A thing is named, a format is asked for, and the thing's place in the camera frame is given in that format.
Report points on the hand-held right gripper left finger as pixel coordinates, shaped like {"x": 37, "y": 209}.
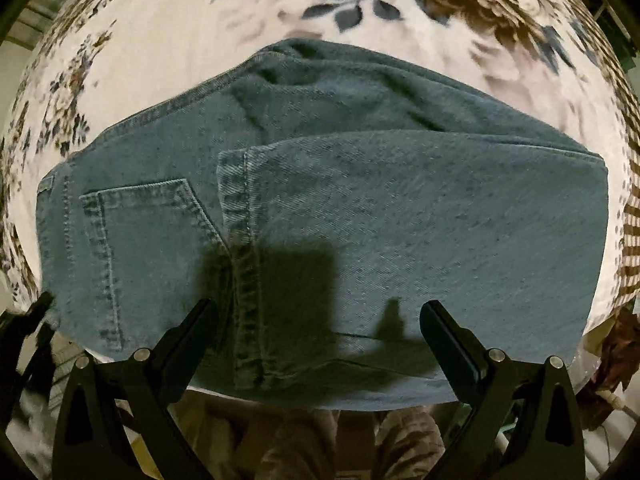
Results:
{"x": 192, "y": 345}

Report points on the brown checkered bed sheet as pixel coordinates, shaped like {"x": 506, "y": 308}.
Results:
{"x": 631, "y": 240}

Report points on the floral printed blanket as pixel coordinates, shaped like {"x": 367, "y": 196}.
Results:
{"x": 200, "y": 35}

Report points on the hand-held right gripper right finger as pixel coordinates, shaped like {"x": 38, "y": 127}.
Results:
{"x": 447, "y": 345}

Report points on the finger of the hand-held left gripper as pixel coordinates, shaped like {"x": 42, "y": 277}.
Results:
{"x": 37, "y": 308}
{"x": 35, "y": 360}

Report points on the light blue denim pants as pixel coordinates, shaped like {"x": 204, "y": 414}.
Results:
{"x": 400, "y": 200}

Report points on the brown crumpled cloth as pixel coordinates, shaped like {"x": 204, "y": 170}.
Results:
{"x": 615, "y": 350}

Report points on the person's legs and slippers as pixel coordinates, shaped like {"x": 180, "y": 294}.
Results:
{"x": 300, "y": 440}

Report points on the white framed window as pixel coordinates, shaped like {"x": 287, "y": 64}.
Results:
{"x": 30, "y": 20}

